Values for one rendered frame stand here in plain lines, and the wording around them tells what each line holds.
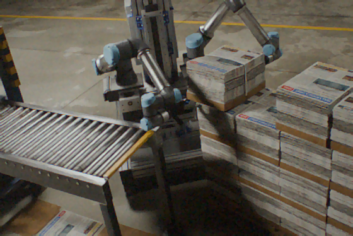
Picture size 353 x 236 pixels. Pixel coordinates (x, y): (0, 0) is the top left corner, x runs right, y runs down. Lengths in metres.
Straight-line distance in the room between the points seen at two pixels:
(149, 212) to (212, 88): 1.10
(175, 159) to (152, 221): 0.48
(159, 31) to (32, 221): 1.62
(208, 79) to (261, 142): 0.44
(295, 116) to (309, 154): 0.21
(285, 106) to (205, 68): 0.51
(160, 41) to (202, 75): 0.66
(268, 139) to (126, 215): 1.26
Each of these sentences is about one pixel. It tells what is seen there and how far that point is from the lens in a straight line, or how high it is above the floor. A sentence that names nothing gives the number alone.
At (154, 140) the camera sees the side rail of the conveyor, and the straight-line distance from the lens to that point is 2.46.
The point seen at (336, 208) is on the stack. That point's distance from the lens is 2.33.
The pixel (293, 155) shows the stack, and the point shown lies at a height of 0.72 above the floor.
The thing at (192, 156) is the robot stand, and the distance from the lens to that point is 3.17.
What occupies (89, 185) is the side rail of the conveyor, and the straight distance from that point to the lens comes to 2.16.
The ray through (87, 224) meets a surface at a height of 0.01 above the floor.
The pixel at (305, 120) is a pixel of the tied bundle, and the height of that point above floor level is 0.95.
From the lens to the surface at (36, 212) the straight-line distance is 3.41.
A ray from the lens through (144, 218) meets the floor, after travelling 3.07.
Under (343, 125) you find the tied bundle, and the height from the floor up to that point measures 0.98.
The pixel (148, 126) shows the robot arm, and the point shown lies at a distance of 2.32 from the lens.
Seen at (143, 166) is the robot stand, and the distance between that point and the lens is 3.16.
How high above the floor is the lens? 2.04
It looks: 29 degrees down
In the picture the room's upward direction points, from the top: 9 degrees counter-clockwise
